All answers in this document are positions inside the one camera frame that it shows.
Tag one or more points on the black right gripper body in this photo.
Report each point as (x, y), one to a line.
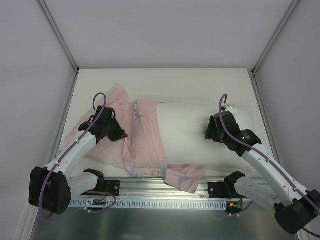
(213, 128)

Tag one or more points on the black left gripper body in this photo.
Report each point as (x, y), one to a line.
(114, 131)

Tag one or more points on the white pillow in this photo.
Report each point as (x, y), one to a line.
(182, 129)

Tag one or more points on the blue and pink printed pillowcase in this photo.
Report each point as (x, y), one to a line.
(142, 152)

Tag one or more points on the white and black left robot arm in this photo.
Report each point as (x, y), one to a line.
(65, 163)

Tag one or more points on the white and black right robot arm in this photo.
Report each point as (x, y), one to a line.
(293, 205)

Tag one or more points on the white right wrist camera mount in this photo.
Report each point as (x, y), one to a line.
(232, 109)

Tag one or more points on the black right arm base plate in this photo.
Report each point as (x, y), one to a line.
(217, 190)

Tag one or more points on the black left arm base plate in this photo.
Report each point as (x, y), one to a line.
(109, 186)

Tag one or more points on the aluminium mounting rail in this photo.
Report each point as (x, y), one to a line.
(160, 186)

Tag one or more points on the left aluminium frame post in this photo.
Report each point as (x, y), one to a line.
(58, 34)

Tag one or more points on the aluminium frame post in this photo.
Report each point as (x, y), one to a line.
(275, 35)
(58, 34)

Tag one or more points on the white slotted cable duct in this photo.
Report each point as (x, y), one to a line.
(154, 204)

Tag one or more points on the right aluminium frame post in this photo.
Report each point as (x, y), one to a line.
(275, 35)

